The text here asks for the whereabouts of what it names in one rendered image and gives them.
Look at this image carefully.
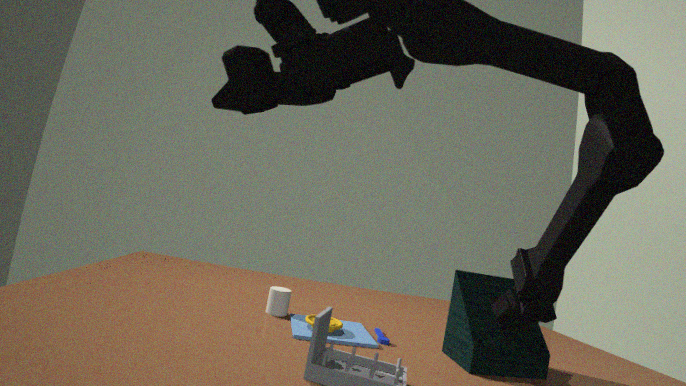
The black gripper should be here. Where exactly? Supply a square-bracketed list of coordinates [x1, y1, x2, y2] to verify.
[211, 32, 351, 115]

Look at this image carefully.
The yellow plate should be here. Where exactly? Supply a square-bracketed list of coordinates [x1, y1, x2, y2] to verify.
[306, 314, 343, 332]

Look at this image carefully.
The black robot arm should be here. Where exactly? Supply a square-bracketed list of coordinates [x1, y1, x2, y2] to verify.
[253, 0, 664, 332]

